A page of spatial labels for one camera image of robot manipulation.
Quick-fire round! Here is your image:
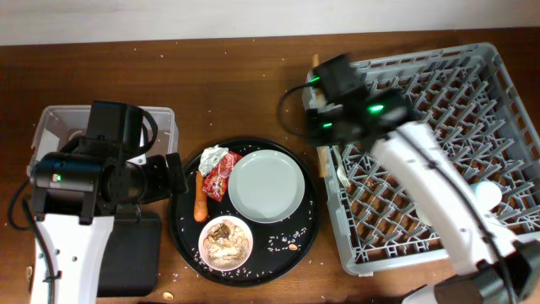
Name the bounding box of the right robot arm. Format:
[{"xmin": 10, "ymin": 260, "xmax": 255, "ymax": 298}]
[{"xmin": 307, "ymin": 55, "xmax": 539, "ymax": 303}]

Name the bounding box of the white bowl with food scraps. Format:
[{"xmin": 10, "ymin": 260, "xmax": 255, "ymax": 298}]
[{"xmin": 198, "ymin": 215, "xmax": 254, "ymax": 272}]

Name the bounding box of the white plastic fork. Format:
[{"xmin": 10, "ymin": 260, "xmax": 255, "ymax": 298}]
[{"xmin": 332, "ymin": 145, "xmax": 351, "ymax": 190}]

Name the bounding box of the clear plastic waste bin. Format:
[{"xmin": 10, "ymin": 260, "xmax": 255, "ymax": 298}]
[{"xmin": 26, "ymin": 105, "xmax": 179, "ymax": 183}]

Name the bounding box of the wooden chopstick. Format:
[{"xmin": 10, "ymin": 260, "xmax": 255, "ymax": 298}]
[{"xmin": 312, "ymin": 54, "xmax": 329, "ymax": 178}]

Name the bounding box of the orange carrot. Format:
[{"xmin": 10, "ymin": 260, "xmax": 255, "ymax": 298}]
[{"xmin": 193, "ymin": 172, "xmax": 208, "ymax": 222}]

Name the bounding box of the black rectangular waste tray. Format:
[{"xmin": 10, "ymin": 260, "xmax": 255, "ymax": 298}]
[{"xmin": 97, "ymin": 212, "xmax": 162, "ymax": 297}]

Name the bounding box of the grey round plate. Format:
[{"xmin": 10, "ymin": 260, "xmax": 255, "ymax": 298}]
[{"xmin": 228, "ymin": 149, "xmax": 305, "ymax": 224}]

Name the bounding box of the red snack wrapper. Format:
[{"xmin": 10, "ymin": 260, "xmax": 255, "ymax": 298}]
[{"xmin": 202, "ymin": 151, "xmax": 242, "ymax": 202}]

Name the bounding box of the round black serving tray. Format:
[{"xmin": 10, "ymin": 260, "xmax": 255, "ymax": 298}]
[{"xmin": 168, "ymin": 138, "xmax": 319, "ymax": 287}]

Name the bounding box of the silver foil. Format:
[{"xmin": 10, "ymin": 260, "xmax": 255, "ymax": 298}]
[{"xmin": 198, "ymin": 145, "xmax": 229, "ymax": 176}]

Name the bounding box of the grey plastic dishwasher rack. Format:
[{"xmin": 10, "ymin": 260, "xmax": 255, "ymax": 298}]
[{"xmin": 324, "ymin": 43, "xmax": 539, "ymax": 276}]

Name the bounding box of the white paper cup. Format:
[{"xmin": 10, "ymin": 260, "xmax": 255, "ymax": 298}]
[{"xmin": 470, "ymin": 181, "xmax": 502, "ymax": 211}]

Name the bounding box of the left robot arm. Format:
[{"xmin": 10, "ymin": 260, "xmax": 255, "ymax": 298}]
[{"xmin": 23, "ymin": 101, "xmax": 187, "ymax": 303}]

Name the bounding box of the peanut on table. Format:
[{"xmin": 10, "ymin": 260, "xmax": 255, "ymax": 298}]
[{"xmin": 163, "ymin": 292, "xmax": 174, "ymax": 301}]

